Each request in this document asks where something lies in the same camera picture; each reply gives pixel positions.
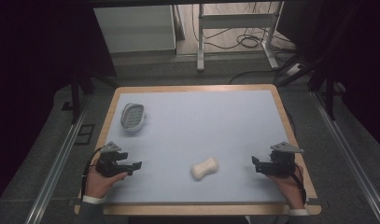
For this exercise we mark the pale blue table mat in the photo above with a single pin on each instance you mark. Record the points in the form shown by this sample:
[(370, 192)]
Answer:
[(197, 130)]

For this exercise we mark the black metal stand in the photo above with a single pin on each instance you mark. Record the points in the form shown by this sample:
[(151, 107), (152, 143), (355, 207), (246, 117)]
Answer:
[(75, 99), (329, 93)]

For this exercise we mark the white metal desk frame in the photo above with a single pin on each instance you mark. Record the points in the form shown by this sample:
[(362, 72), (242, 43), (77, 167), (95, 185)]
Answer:
[(237, 21)]

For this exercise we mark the person's left hand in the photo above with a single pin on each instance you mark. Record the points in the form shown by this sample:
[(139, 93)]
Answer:
[(99, 185)]

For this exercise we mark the white power strip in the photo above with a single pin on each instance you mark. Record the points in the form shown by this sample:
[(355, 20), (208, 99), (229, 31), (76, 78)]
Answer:
[(294, 69)]

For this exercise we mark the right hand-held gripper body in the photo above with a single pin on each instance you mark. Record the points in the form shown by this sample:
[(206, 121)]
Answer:
[(282, 163)]

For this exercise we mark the grey oval soap dish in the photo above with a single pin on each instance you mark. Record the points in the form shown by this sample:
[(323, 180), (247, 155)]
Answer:
[(133, 116)]

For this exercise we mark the black floor bracket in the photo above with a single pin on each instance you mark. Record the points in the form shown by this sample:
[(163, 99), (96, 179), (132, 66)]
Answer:
[(85, 134)]

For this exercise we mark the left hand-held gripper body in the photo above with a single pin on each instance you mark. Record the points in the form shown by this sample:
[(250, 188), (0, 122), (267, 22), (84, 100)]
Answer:
[(107, 165)]

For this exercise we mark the dark curtain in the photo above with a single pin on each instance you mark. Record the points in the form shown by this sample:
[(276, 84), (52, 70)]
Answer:
[(32, 62), (352, 46)]

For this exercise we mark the white cabinet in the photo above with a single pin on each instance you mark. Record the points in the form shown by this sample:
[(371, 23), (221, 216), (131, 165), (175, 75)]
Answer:
[(134, 29)]

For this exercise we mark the aluminium floor rail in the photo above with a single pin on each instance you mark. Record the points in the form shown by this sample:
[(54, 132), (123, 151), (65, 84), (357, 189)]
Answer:
[(349, 155), (53, 174)]

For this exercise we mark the person's right hand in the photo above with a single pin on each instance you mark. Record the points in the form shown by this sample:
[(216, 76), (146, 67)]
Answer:
[(290, 189)]

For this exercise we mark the white soap bar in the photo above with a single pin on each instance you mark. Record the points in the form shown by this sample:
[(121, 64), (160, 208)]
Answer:
[(204, 168)]

